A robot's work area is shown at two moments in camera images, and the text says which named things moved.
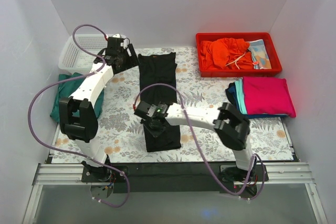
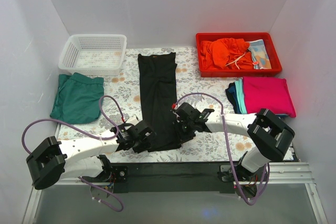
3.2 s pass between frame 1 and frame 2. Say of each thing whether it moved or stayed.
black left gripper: moved
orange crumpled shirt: stayed
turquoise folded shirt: stayed
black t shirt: stayed
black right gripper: moved
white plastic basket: stayed
